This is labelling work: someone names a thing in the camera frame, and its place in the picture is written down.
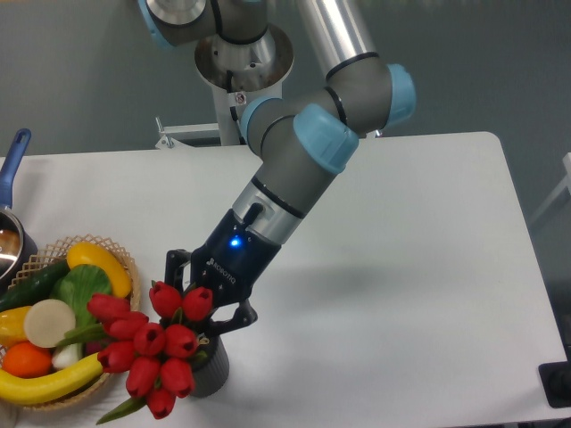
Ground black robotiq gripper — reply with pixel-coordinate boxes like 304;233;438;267
164;208;281;338

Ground red tulip bouquet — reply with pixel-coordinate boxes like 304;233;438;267
59;281;213;424

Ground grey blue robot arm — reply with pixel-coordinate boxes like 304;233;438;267
138;1;417;338

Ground dark grey ribbed vase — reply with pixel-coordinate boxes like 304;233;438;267
190;336;229;398

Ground yellow squash at top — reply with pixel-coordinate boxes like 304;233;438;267
66;241;132;298

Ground green bok choy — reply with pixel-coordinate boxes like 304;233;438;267
50;265;112;371

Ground woven wicker basket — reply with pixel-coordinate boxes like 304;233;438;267
8;235;141;411

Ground beige round disc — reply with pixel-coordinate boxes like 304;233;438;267
23;299;76;349

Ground dark green cucumber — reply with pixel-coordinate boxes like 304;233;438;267
1;260;70;311

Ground orange fruit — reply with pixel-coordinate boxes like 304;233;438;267
2;342;52;378

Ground yellow bell pepper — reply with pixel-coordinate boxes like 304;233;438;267
0;306;31;349

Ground black device at table edge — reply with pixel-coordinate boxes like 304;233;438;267
538;361;570;408

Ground blue handled saucepan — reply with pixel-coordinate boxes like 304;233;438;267
1;128;37;294

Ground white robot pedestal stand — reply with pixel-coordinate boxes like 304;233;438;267
153;21;385;150

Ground white frame at right edge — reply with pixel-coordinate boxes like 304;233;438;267
529;152;570;229

